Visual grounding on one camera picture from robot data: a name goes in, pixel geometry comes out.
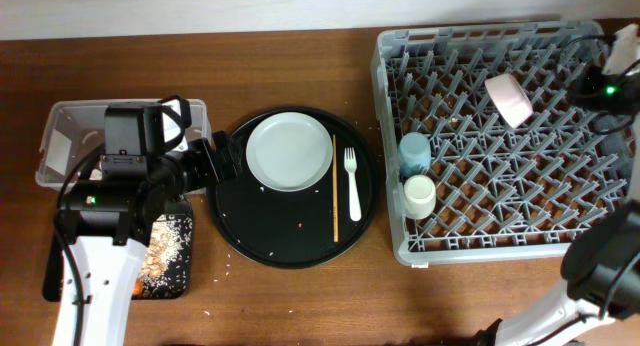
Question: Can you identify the cooked rice pile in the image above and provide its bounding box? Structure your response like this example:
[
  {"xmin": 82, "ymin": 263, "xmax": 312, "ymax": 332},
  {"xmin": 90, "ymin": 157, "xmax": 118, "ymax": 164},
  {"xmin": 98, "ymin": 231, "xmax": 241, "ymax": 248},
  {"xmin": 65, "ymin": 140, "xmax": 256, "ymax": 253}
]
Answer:
[{"xmin": 132, "ymin": 215, "xmax": 194, "ymax": 300}]

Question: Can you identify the grey round plate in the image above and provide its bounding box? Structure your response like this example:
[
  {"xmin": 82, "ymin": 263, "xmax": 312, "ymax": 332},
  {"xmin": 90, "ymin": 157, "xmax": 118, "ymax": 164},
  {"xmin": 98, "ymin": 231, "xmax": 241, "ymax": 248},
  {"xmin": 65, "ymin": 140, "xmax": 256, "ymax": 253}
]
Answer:
[{"xmin": 245, "ymin": 112, "xmax": 333, "ymax": 192}]

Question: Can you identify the white plastic fork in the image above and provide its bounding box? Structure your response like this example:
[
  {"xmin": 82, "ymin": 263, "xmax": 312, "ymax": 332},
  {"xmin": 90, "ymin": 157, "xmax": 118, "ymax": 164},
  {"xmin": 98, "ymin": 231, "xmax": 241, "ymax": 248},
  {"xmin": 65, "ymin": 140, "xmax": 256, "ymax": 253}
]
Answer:
[{"xmin": 344, "ymin": 147, "xmax": 362, "ymax": 222}]

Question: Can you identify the light blue plastic cup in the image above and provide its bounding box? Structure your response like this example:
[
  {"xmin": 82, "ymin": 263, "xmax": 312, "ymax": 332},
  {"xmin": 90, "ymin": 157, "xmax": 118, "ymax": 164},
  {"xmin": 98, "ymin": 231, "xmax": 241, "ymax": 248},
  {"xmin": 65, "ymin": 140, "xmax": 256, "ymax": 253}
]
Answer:
[{"xmin": 398, "ymin": 132, "xmax": 431, "ymax": 178}]

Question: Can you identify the cream plastic cup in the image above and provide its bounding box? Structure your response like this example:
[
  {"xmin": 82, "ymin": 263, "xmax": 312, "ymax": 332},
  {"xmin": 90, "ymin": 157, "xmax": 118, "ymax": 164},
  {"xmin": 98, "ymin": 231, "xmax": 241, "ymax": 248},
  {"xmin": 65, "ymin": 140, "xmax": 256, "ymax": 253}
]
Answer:
[{"xmin": 403, "ymin": 175, "xmax": 436, "ymax": 220}]

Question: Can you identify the pink bowl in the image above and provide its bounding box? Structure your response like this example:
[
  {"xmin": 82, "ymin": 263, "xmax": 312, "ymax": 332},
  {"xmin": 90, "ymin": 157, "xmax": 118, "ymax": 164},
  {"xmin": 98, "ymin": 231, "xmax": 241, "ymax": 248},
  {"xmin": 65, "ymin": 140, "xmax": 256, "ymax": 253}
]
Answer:
[{"xmin": 484, "ymin": 74, "xmax": 533, "ymax": 128}]

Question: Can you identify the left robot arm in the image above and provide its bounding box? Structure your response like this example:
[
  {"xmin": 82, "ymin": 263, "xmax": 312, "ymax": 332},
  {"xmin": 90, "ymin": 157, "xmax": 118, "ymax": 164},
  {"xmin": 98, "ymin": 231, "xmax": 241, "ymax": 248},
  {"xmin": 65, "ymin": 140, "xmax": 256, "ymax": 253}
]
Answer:
[{"xmin": 53, "ymin": 131, "xmax": 242, "ymax": 345}]

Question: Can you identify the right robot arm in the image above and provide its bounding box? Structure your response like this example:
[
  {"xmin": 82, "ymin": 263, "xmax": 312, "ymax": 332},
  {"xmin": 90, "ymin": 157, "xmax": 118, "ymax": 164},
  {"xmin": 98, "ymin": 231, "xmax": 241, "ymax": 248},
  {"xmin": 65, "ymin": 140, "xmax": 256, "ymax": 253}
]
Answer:
[{"xmin": 468, "ymin": 154, "xmax": 639, "ymax": 346}]

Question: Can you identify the clear plastic waste bin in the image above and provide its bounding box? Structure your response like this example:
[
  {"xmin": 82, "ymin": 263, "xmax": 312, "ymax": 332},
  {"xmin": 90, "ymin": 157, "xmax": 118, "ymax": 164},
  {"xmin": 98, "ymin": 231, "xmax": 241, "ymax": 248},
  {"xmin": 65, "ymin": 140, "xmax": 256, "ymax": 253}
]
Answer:
[{"xmin": 35, "ymin": 99, "xmax": 212, "ymax": 191}]

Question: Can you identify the grey dishwasher rack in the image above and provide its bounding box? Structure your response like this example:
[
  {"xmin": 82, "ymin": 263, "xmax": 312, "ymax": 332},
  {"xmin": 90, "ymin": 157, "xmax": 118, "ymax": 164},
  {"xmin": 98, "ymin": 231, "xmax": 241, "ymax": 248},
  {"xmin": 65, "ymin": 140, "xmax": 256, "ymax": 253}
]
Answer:
[{"xmin": 371, "ymin": 20, "xmax": 635, "ymax": 268}]

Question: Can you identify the round black serving tray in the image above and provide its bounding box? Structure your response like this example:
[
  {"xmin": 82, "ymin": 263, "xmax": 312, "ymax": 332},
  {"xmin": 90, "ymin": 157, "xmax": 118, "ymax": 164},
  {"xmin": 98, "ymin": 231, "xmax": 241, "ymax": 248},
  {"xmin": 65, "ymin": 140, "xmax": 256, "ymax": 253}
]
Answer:
[{"xmin": 206, "ymin": 106, "xmax": 380, "ymax": 269}]

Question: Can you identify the black rectangular tray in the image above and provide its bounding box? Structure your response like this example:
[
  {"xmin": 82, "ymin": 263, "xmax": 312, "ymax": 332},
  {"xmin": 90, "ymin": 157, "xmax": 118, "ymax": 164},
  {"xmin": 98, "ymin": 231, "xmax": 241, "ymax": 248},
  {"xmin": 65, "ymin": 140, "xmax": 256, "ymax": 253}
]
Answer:
[{"xmin": 41, "ymin": 200, "xmax": 195, "ymax": 303}]

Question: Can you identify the wooden chopstick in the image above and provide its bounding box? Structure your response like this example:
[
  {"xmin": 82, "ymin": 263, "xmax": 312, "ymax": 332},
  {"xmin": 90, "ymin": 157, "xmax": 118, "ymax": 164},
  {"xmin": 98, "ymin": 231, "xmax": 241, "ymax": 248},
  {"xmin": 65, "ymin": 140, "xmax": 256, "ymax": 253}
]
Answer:
[{"xmin": 331, "ymin": 134, "xmax": 339, "ymax": 243}]

